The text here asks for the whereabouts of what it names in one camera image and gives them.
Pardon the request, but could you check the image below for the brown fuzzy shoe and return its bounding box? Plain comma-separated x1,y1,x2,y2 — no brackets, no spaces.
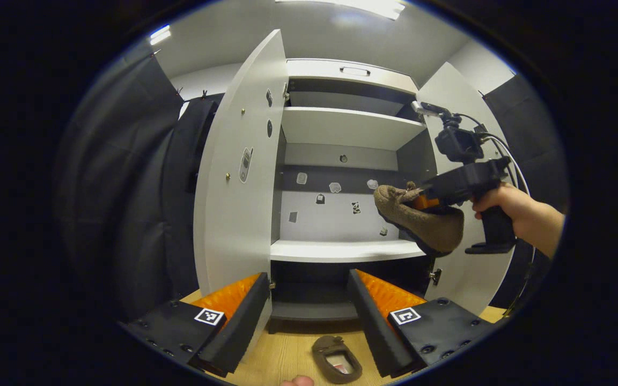
312,335,363,384
373,181,465,258

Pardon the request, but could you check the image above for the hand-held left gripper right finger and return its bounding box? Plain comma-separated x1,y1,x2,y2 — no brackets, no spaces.
348,269,495,378

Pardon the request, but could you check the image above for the white shoe cabinet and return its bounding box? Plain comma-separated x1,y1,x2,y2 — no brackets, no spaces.
269,58,441,333

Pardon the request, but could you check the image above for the wide ceiling light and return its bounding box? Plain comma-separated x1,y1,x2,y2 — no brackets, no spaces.
277,0,406,21

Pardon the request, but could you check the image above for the black backdrop cloth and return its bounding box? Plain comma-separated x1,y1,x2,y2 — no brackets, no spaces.
54,43,224,322
483,72,570,317

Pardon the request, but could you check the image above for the white cabinet door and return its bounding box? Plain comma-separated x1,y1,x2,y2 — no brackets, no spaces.
194,29,289,349
415,62,516,317

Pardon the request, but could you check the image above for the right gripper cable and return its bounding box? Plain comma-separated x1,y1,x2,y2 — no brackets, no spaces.
458,113,532,196

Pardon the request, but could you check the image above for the narrow ceiling light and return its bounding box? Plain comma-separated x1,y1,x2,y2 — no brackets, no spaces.
149,24,172,45

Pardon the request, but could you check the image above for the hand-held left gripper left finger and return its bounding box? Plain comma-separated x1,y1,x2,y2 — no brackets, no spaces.
117,272,270,377

